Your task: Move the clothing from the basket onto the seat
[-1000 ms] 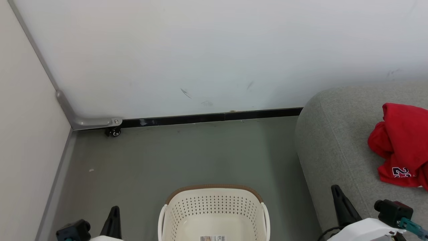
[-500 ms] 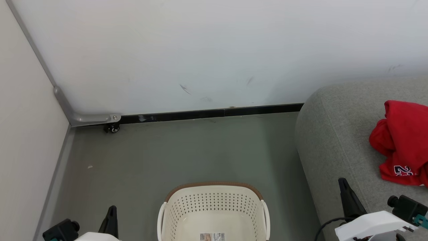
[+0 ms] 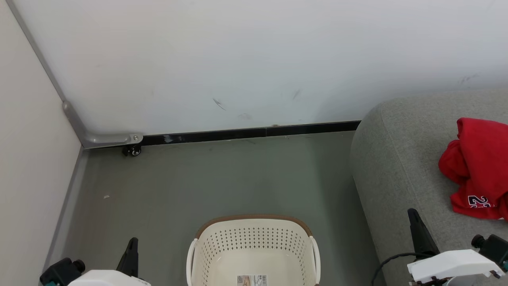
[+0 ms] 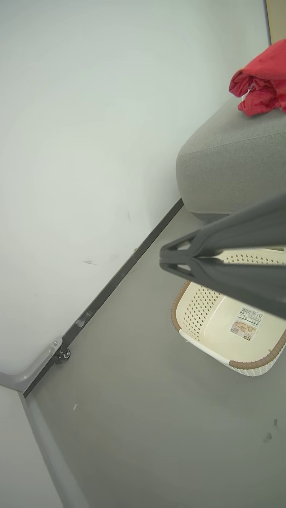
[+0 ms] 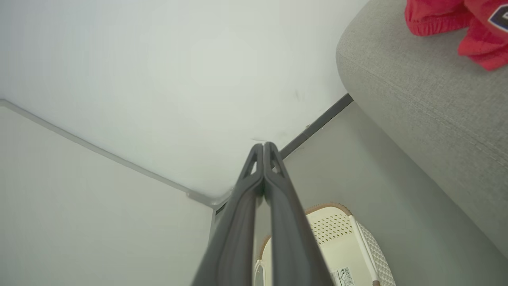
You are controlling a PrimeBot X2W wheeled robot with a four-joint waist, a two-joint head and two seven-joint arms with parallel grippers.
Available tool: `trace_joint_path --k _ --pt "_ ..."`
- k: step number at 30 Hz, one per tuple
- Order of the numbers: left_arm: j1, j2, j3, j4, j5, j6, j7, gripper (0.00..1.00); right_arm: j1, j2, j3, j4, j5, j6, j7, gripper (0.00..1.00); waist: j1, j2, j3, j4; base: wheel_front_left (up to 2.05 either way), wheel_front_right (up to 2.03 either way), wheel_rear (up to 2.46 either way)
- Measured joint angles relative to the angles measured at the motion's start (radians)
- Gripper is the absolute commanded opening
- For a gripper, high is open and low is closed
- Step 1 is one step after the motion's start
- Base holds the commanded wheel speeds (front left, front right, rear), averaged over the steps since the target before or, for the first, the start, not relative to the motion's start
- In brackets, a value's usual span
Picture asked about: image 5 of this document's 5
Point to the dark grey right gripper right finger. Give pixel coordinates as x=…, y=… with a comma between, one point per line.
x=293, y=238

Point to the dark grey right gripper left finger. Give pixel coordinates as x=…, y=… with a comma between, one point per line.
x=234, y=230

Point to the red Bulls print garment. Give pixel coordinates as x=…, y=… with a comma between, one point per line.
x=480, y=39

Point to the white perforated laundry basket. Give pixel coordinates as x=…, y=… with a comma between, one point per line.
x=337, y=246

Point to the white barcode label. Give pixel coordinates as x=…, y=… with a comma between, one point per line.
x=342, y=277

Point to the black baseboard strip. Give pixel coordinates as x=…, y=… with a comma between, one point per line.
x=317, y=123

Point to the grey fabric sofa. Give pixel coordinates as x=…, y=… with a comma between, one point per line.
x=416, y=99

